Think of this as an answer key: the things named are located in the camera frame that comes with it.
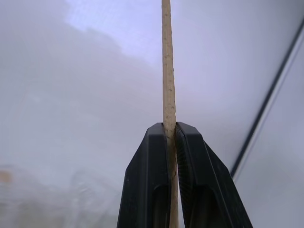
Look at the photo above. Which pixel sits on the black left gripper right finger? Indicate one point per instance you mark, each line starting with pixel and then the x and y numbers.
pixel 202 180

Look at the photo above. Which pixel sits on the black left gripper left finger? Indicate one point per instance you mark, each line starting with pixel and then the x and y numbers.
pixel 145 180

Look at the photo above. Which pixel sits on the wooden chopstick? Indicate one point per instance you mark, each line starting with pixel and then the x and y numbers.
pixel 168 71

